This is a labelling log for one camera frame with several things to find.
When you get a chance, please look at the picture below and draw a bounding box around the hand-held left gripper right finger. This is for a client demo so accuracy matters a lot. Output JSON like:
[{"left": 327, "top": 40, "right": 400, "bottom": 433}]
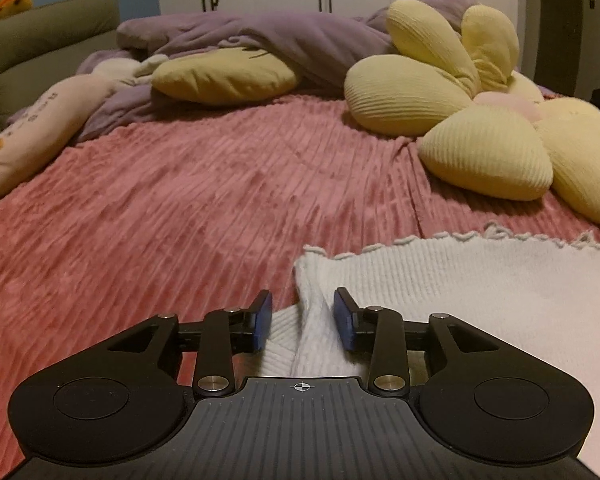
[{"left": 333, "top": 287, "right": 502, "bottom": 397}]

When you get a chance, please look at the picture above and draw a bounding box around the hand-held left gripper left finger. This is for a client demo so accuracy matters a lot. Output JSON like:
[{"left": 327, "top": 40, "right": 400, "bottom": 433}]
[{"left": 105, "top": 290, "right": 274, "bottom": 397}]

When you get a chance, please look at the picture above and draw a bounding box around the white knit sweater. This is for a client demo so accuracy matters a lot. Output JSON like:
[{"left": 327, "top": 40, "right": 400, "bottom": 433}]
[{"left": 257, "top": 225, "right": 600, "bottom": 468}]

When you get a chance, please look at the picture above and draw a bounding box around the pink ribbed blanket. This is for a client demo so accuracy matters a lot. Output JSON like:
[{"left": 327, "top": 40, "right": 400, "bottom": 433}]
[{"left": 0, "top": 85, "right": 600, "bottom": 471}]

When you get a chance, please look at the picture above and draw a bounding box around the yellow flower pillow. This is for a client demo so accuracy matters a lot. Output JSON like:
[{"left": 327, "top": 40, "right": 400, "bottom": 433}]
[{"left": 344, "top": 0, "right": 600, "bottom": 227}]

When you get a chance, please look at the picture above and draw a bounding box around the yellow leaf pillow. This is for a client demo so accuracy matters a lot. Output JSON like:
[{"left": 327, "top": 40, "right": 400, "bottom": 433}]
[{"left": 151, "top": 50, "right": 301, "bottom": 106}]

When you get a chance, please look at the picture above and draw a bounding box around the purple blanket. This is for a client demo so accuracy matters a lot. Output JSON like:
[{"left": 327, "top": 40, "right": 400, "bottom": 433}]
[{"left": 7, "top": 0, "right": 481, "bottom": 143}]

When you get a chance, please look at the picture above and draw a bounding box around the long cream plush toy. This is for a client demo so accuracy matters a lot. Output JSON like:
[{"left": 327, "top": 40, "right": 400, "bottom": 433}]
[{"left": 0, "top": 57, "right": 168, "bottom": 211}]

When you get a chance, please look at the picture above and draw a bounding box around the green sofa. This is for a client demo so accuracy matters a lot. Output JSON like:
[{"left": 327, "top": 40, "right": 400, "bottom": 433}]
[{"left": 0, "top": 0, "right": 121, "bottom": 147}]

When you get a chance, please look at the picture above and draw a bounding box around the orange plush toy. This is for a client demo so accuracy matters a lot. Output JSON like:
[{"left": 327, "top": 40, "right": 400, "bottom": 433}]
[{"left": 0, "top": 0, "right": 34, "bottom": 23}]

